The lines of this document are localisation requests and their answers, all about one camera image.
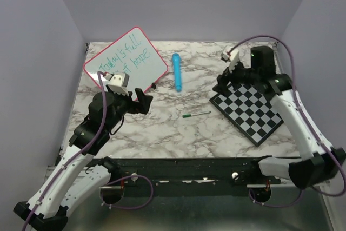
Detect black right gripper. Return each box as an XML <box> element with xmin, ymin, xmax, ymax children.
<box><xmin>212</xmin><ymin>56</ymin><xmax>260</xmax><ymax>97</ymax></box>

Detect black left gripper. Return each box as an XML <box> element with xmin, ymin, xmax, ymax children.
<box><xmin>105</xmin><ymin>83</ymin><xmax>153</xmax><ymax>132</ymax></box>

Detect pink framed whiteboard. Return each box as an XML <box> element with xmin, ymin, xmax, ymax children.
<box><xmin>84</xmin><ymin>27</ymin><xmax>168</xmax><ymax>91</ymax></box>

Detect white green marker pen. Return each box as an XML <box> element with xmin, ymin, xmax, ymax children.
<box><xmin>191</xmin><ymin>111</ymin><xmax>211</xmax><ymax>117</ymax></box>

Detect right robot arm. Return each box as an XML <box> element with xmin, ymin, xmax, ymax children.
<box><xmin>213</xmin><ymin>45</ymin><xmax>345</xmax><ymax>189</ymax></box>

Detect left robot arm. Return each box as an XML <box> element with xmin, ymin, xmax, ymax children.
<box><xmin>14</xmin><ymin>86</ymin><xmax>153</xmax><ymax>230</ymax></box>

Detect black white chessboard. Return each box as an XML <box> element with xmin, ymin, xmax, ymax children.
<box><xmin>210</xmin><ymin>84</ymin><xmax>283</xmax><ymax>147</ymax></box>

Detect blue toy microphone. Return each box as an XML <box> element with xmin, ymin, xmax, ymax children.
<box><xmin>171</xmin><ymin>53</ymin><xmax>182</xmax><ymax>92</ymax></box>

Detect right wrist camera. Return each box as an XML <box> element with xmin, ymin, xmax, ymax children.
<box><xmin>221</xmin><ymin>49</ymin><xmax>240</xmax><ymax>72</ymax></box>

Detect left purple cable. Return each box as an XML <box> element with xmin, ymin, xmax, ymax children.
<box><xmin>21</xmin><ymin>70</ymin><xmax>155</xmax><ymax>231</ymax></box>

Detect purple cable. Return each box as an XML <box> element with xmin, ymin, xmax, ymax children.
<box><xmin>21</xmin><ymin>70</ymin><xmax>155</xmax><ymax>231</ymax></box>
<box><xmin>225</xmin><ymin>35</ymin><xmax>346</xmax><ymax>207</ymax></box>

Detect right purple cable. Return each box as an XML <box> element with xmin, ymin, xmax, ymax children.
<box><xmin>225</xmin><ymin>35</ymin><xmax>346</xmax><ymax>207</ymax></box>

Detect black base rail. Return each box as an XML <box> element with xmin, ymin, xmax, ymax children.
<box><xmin>84</xmin><ymin>157</ymin><xmax>284</xmax><ymax>201</ymax></box>

